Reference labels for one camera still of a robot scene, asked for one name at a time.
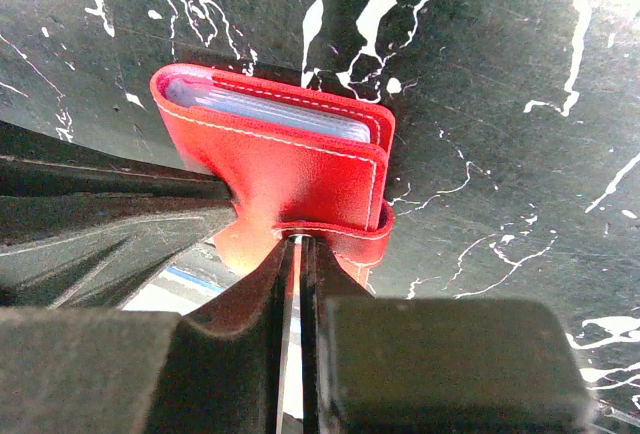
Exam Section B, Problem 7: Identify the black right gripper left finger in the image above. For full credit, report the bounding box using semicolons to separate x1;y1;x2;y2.
1;240;294;433

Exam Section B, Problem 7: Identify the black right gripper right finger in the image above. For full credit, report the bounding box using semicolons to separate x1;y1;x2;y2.
300;237;595;433

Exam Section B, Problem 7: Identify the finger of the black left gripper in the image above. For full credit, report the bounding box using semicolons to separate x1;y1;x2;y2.
1;122;236;308

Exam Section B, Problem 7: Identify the red card holder wallet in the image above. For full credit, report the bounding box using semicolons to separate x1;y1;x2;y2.
150;64;395;285

